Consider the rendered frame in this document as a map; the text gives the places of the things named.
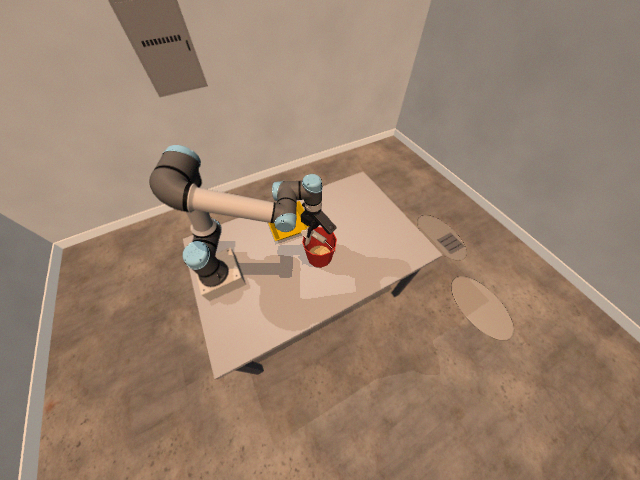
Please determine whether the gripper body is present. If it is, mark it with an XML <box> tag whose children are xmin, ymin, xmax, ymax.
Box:
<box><xmin>301</xmin><ymin>203</ymin><xmax>321</xmax><ymax>229</ymax></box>

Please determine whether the yellow rectangular tray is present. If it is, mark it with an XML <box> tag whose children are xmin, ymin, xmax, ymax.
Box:
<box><xmin>269</xmin><ymin>201</ymin><xmax>309</xmax><ymax>241</ymax></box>

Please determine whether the red pail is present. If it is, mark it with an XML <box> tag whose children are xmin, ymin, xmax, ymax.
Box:
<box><xmin>302</xmin><ymin>227</ymin><xmax>337</xmax><ymax>268</ymax></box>

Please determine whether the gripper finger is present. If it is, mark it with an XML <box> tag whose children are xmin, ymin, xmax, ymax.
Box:
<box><xmin>301</xmin><ymin>225</ymin><xmax>314</xmax><ymax>246</ymax></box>

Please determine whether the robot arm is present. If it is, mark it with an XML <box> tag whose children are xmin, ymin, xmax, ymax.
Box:
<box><xmin>149</xmin><ymin>145</ymin><xmax>323</xmax><ymax>287</ymax></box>

